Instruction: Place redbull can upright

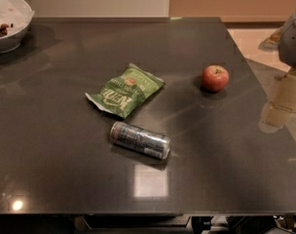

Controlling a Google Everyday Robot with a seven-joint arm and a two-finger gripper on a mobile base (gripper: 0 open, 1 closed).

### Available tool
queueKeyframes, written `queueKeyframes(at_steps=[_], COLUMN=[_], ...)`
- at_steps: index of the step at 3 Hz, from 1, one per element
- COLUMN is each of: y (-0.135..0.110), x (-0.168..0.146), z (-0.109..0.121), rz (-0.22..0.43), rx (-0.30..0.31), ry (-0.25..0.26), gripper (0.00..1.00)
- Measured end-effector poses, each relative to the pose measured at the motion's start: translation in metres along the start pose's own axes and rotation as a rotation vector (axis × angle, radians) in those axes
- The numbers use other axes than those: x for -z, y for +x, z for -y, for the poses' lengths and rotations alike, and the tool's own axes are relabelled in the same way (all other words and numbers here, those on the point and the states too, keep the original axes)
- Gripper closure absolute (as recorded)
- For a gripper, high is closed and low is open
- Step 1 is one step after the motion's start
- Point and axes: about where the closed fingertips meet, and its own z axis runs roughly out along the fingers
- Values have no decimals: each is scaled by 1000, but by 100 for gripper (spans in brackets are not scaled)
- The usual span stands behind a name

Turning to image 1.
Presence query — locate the red snack in bowl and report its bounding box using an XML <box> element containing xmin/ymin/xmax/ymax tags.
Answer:
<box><xmin>0</xmin><ymin>23</ymin><xmax>14</xmax><ymax>37</ymax></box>

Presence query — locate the red apple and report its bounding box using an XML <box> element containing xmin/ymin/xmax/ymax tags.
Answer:
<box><xmin>202</xmin><ymin>65</ymin><xmax>229</xmax><ymax>93</ymax></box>

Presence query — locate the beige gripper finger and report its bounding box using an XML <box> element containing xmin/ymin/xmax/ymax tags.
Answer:
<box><xmin>258</xmin><ymin>101</ymin><xmax>294</xmax><ymax>134</ymax></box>
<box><xmin>269</xmin><ymin>69</ymin><xmax>296</xmax><ymax>112</ymax></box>

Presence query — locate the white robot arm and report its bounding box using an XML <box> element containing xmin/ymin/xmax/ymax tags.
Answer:
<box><xmin>259</xmin><ymin>11</ymin><xmax>296</xmax><ymax>133</ymax></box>

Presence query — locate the green kettle chips bag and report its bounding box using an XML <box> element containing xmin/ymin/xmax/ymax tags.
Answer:
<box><xmin>86</xmin><ymin>63</ymin><xmax>165</xmax><ymax>119</ymax></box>

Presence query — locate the white napkin in bowl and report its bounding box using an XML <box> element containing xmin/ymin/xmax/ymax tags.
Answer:
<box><xmin>0</xmin><ymin>0</ymin><xmax>24</xmax><ymax>25</ymax></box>

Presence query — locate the white bowl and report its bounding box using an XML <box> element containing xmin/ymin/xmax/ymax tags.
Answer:
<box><xmin>0</xmin><ymin>0</ymin><xmax>34</xmax><ymax>54</ymax></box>

